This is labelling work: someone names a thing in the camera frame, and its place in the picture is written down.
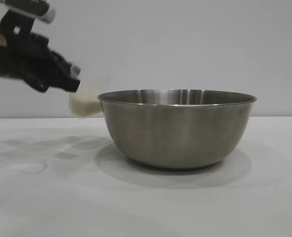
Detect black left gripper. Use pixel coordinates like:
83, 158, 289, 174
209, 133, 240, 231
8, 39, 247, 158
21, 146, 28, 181
0, 30, 82, 94

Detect white rice grains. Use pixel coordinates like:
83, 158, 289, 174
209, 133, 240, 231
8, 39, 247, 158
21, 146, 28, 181
69, 90, 103, 117

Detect clear plastic measuring cup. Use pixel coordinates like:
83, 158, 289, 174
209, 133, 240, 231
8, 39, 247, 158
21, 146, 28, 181
68, 64, 105, 117

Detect stainless steel mixing bowl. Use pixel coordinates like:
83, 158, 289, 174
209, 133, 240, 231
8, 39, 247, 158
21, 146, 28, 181
97, 88, 257, 170

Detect white tablecloth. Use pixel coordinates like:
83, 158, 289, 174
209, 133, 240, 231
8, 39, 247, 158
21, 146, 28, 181
0, 116, 292, 237

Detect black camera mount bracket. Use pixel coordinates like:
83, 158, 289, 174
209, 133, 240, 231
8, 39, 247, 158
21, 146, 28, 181
0, 9, 37, 45

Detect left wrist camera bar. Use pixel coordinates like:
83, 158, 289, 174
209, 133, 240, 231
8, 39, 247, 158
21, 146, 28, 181
2, 0, 56, 24

